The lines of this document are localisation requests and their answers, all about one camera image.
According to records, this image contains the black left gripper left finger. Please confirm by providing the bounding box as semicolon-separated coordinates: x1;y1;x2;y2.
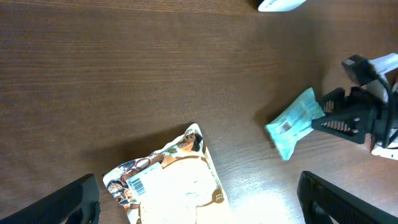
1;174;101;224

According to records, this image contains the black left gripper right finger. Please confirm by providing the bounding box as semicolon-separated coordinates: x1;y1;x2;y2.
297;171;397;224

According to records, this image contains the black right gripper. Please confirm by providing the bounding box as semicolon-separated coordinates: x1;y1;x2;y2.
312;82;397;148

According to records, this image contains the teal wipes packet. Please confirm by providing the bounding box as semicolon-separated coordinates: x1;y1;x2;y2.
265;88;325;161

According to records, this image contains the beige snack bag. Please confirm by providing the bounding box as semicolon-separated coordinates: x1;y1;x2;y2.
103;123;236;224

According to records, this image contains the white barcode scanner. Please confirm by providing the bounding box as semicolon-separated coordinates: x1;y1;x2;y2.
257;0;306;12

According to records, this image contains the black camera cable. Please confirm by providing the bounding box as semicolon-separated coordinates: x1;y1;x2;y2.
341;54;397;147

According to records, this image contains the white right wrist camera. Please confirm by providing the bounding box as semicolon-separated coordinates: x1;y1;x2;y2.
366;53;397;103

